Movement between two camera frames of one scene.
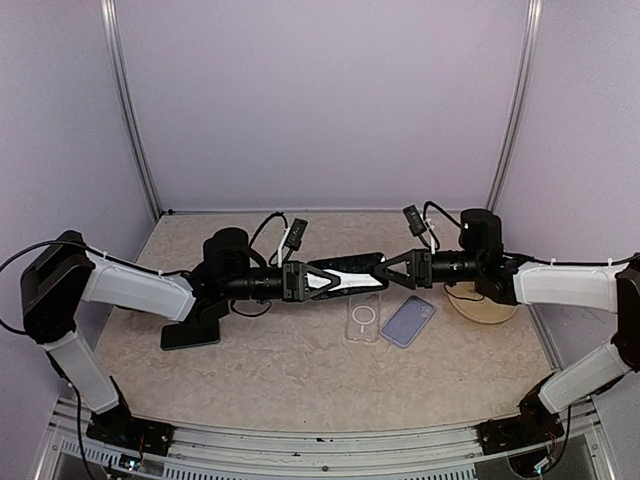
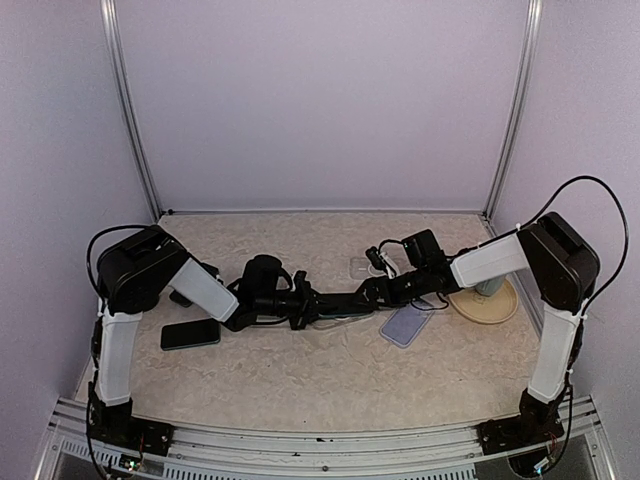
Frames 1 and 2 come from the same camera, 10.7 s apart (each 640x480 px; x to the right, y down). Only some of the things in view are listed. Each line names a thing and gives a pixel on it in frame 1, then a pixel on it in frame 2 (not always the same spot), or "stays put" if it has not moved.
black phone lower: [187, 335] stays put
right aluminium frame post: [532, 42] stays put
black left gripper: [294, 275] → [308, 307]
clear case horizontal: [346, 280] → [360, 268]
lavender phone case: [407, 321] stays put
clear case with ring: [363, 317] → [333, 320]
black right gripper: [416, 267] → [373, 294]
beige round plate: [470, 302] stays put
